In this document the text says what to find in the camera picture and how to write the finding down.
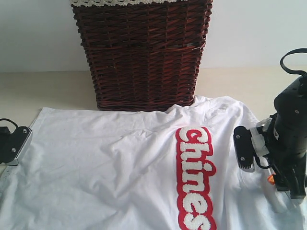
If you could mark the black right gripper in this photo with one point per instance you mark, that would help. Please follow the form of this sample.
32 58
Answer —
283 148

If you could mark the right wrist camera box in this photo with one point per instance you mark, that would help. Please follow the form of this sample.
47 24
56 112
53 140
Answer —
244 149

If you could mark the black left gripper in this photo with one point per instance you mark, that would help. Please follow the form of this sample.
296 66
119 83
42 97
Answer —
6 153

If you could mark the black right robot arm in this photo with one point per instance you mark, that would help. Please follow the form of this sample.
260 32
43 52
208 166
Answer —
293 100

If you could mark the white t-shirt with red lettering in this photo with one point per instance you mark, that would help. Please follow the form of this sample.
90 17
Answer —
172 170

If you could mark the dark red wicker basket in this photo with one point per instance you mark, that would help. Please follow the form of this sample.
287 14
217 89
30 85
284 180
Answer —
144 57

